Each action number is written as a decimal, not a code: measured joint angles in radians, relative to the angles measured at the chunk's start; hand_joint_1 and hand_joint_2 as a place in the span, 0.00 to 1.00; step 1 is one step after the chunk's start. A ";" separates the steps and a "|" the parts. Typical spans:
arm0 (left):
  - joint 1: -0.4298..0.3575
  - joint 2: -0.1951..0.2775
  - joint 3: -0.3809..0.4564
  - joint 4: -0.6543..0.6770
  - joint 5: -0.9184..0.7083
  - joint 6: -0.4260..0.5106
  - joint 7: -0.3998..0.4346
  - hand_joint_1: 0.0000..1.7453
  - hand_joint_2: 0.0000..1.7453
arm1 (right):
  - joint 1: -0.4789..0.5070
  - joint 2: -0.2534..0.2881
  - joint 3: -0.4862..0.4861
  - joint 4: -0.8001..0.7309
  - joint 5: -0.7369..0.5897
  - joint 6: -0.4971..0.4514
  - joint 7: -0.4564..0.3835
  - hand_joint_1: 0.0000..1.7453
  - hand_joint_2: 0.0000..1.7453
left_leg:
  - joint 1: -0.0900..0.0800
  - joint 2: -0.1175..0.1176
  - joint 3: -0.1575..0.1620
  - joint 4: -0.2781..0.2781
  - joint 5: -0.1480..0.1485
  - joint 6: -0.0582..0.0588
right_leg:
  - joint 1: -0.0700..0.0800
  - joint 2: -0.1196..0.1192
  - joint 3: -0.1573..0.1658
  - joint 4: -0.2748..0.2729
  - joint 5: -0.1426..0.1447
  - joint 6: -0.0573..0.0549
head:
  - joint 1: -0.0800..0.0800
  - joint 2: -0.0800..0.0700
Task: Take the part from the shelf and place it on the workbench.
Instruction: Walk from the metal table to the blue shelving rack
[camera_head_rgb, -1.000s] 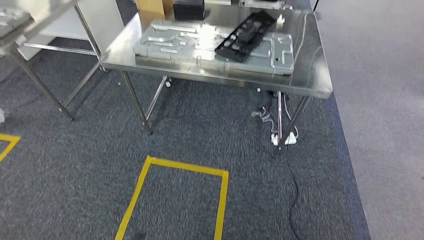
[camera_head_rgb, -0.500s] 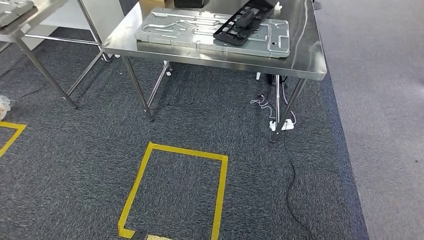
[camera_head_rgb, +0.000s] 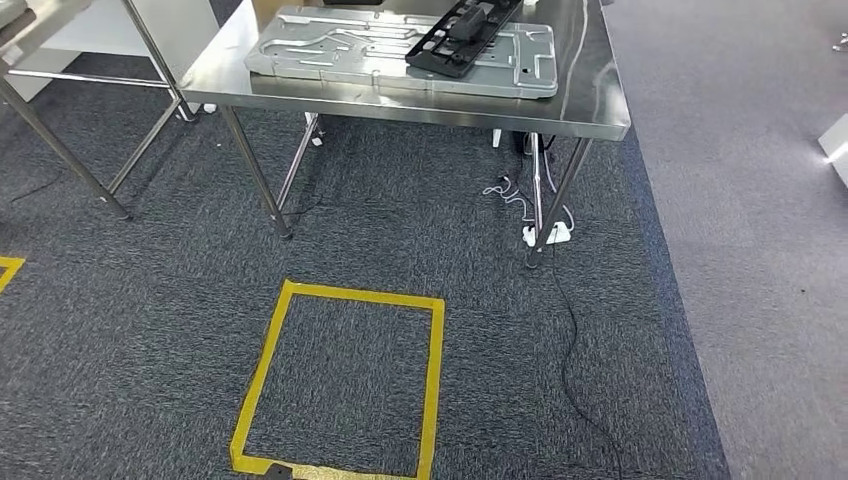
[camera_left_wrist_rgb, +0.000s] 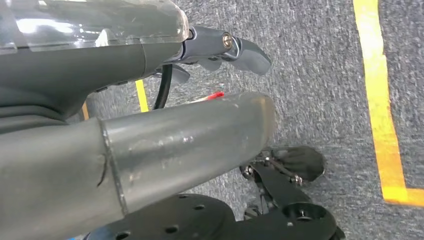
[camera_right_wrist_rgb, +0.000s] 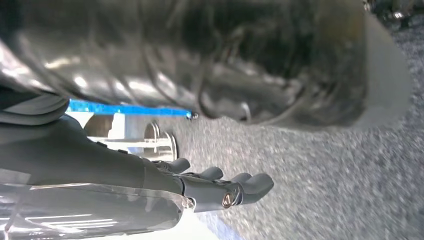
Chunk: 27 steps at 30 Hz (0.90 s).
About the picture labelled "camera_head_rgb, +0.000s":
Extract white floor power strip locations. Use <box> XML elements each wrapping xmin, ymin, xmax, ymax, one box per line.
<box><xmin>521</xmin><ymin>221</ymin><xmax>572</xmax><ymax>248</ymax></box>

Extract black plastic frame part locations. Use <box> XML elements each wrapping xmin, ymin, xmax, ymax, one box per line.
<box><xmin>405</xmin><ymin>0</ymin><xmax>525</xmax><ymax>79</ymax></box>

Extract stainless steel workbench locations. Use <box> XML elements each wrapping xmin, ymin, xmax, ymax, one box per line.
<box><xmin>178</xmin><ymin>0</ymin><xmax>632</xmax><ymax>270</ymax></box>

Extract stamped grey metal panel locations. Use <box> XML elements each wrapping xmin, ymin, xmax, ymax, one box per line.
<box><xmin>243</xmin><ymin>5</ymin><xmax>559</xmax><ymax>101</ymax></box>

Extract white floor cable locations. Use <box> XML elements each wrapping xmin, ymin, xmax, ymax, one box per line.
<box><xmin>482</xmin><ymin>175</ymin><xmax>537</xmax><ymax>223</ymax></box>

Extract stainless steel table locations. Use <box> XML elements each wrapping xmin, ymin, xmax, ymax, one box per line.
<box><xmin>0</xmin><ymin>0</ymin><xmax>200</xmax><ymax>221</ymax></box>

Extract white panel board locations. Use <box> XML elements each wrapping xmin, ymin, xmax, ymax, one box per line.
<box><xmin>5</xmin><ymin>0</ymin><xmax>220</xmax><ymax>104</ymax></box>

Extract black floor cable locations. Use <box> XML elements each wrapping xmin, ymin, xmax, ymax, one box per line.
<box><xmin>546</xmin><ymin>245</ymin><xmax>627</xmax><ymax>480</ymax></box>

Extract white box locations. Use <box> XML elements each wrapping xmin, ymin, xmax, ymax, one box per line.
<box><xmin>818</xmin><ymin>113</ymin><xmax>848</xmax><ymax>190</ymax></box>

